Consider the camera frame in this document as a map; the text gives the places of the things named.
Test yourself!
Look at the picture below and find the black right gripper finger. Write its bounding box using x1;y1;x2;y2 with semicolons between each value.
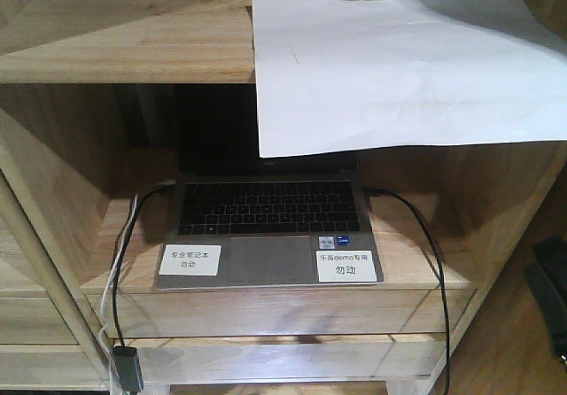
524;236;566;367

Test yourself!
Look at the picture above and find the white paper sheet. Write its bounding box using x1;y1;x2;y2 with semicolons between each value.
252;0;566;158

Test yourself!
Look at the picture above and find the right white label sticker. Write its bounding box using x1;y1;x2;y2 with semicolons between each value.
315;251;378;283

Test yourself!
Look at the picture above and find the white label sticker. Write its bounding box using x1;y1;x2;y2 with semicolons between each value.
158;244;221;276
315;251;378;283

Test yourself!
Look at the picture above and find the grey open laptop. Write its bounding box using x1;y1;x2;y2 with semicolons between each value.
155;84;384;290

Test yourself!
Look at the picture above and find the left white label sticker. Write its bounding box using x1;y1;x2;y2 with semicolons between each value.
158;244;221;276

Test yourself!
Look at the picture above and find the wooden shelf unit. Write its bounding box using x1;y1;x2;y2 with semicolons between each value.
1;0;566;394

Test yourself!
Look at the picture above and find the black cable right of laptop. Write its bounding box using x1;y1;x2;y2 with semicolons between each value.
363;187;452;395

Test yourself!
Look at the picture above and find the black cable of laptop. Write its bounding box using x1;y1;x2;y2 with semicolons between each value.
111;185;176;347
363;187;452;395

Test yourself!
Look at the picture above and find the white cable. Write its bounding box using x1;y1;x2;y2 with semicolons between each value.
97;193;139;395

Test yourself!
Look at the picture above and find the black cable left of laptop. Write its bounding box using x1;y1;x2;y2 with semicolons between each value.
111;185;176;347

